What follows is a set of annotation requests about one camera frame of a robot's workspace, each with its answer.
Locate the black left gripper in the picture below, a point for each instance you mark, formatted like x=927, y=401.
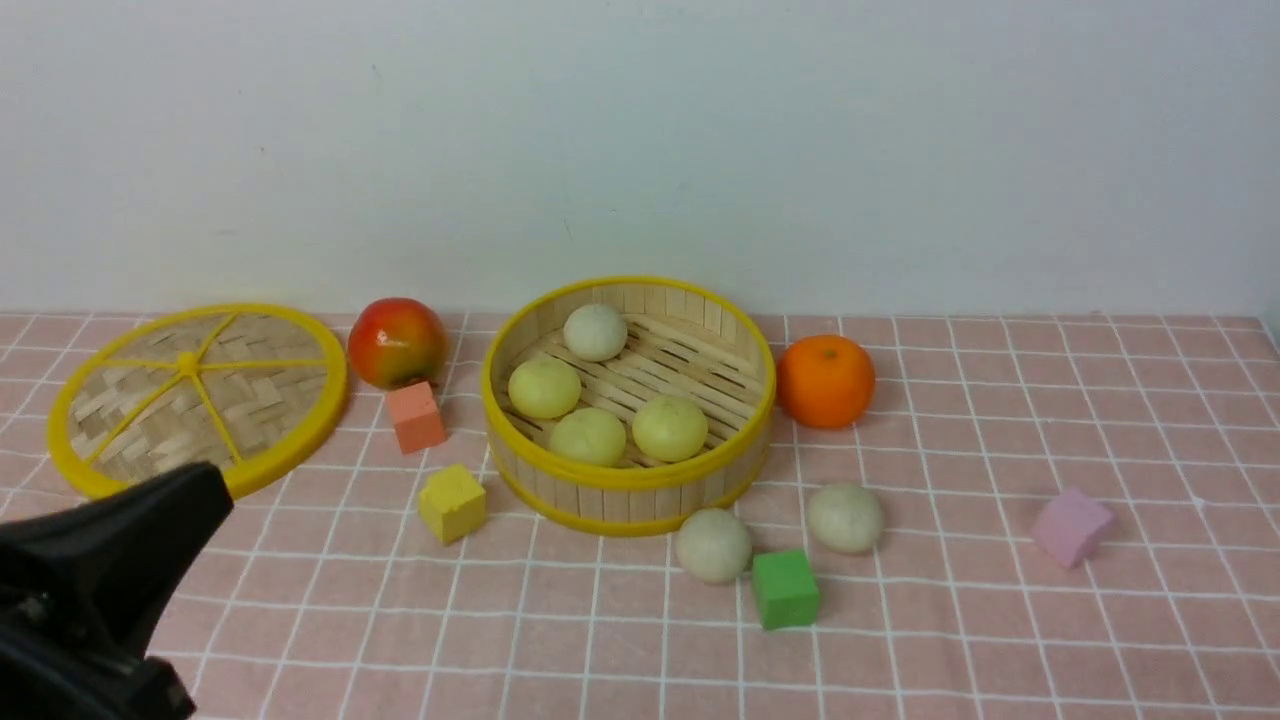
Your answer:
x=84, y=590

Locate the yellow bun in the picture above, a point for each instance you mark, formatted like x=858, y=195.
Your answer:
x=670, y=428
x=591, y=436
x=544, y=387

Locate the white bun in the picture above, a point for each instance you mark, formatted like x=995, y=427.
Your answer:
x=595, y=333
x=714, y=546
x=846, y=518

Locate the yellow bamboo steamer lid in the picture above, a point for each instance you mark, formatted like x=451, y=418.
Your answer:
x=252, y=388

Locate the yellow bamboo steamer tray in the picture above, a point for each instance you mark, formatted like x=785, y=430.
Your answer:
x=682, y=340

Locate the salmon foam cube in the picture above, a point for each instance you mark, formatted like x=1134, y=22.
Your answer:
x=416, y=418

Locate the yellow foam cube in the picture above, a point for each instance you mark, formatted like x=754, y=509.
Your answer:
x=453, y=504

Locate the red apple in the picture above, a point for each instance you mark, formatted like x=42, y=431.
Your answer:
x=398, y=342

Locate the green foam cube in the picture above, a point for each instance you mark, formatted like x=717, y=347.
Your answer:
x=785, y=589

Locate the orange tangerine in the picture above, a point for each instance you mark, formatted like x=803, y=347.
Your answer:
x=825, y=381

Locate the pink checked tablecloth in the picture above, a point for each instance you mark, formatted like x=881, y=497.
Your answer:
x=327, y=597

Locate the pink foam cube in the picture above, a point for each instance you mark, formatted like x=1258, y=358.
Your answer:
x=1070, y=527

